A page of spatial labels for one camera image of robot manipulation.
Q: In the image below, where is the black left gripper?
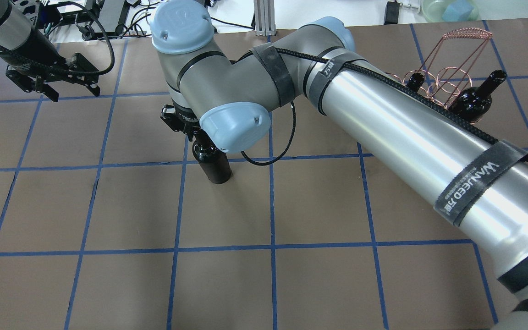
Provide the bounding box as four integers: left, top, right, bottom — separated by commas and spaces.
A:
5, 51, 101, 102

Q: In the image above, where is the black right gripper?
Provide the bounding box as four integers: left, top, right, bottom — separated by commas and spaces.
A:
160, 103, 203, 140

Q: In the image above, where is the dark wine bottle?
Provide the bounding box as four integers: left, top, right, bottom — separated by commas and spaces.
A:
192, 137, 232, 184
405, 72, 425, 93

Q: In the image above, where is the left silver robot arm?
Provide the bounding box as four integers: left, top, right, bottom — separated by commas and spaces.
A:
0, 0, 115, 102

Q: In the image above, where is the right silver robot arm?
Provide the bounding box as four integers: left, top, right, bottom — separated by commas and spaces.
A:
150, 0, 528, 330

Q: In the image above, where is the dark wine bottle far basket side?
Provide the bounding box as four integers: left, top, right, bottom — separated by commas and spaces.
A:
448, 70, 507, 124

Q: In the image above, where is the black power adapter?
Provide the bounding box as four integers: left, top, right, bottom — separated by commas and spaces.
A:
383, 0, 400, 25

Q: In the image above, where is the green glass bowl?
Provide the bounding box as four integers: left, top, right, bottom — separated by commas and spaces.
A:
420, 0, 479, 22

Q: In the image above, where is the blue sponge block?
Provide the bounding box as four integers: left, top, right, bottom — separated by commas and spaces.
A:
441, 0, 475, 22

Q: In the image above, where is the black braided left cable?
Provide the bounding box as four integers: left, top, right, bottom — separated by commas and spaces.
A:
0, 0, 116, 77

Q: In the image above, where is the aluminium frame post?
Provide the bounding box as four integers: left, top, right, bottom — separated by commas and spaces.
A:
253, 0, 277, 36

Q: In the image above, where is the copper wire wine basket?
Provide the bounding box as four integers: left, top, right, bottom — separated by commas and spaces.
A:
400, 27, 493, 109

